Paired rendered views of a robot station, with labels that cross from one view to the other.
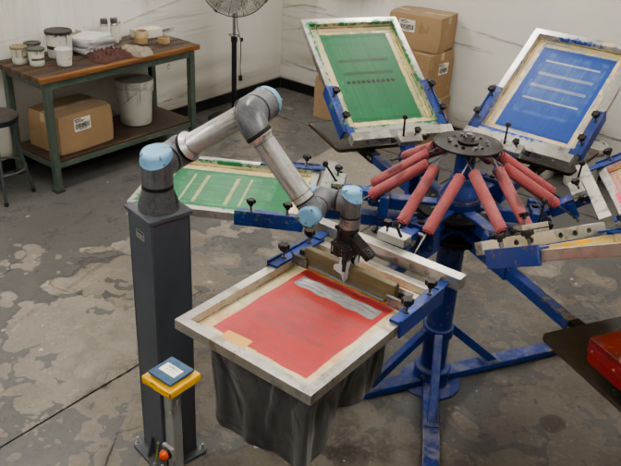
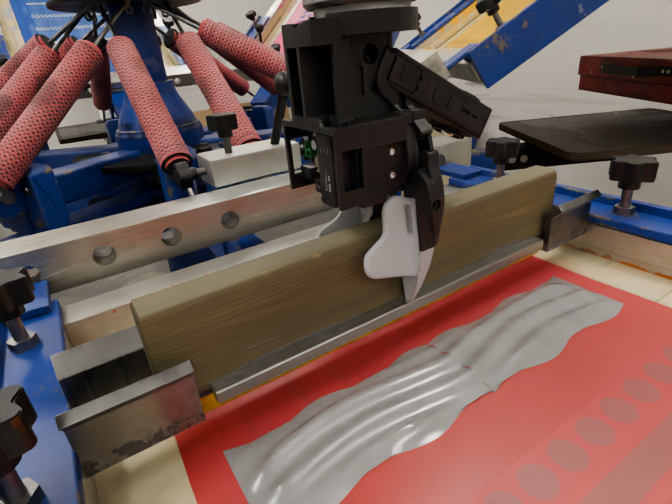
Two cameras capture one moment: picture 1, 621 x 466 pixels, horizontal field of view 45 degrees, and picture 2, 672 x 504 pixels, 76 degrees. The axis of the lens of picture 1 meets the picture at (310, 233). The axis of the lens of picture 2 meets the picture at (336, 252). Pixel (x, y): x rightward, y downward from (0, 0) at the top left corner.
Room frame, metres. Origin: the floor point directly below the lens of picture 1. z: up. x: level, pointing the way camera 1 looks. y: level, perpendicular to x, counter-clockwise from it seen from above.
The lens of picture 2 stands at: (2.27, 0.17, 1.19)
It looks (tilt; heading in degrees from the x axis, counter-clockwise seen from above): 26 degrees down; 293
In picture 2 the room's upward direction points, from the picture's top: 5 degrees counter-clockwise
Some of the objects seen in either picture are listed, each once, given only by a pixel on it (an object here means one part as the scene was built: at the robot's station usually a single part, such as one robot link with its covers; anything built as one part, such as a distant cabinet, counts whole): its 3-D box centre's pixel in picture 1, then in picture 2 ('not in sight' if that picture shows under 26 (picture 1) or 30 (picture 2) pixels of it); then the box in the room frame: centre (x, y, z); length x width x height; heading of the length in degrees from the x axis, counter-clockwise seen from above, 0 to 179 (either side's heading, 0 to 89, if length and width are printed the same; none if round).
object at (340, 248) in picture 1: (346, 241); (358, 111); (2.37, -0.13, 1.15); 0.09 x 0.08 x 0.12; 53
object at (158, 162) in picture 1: (157, 165); not in sight; (2.46, 0.57, 1.37); 0.13 x 0.12 x 0.14; 162
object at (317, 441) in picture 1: (347, 393); not in sight; (2.02, -0.16, 0.74); 0.46 x 0.04 x 0.42; 143
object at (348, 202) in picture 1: (350, 202); not in sight; (2.37, -0.13, 1.31); 0.09 x 0.08 x 0.11; 72
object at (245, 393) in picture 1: (258, 401); not in sight; (1.95, 0.14, 0.74); 0.45 x 0.03 x 0.43; 53
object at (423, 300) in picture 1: (417, 309); (551, 216); (2.21, -0.40, 0.98); 0.30 x 0.05 x 0.07; 143
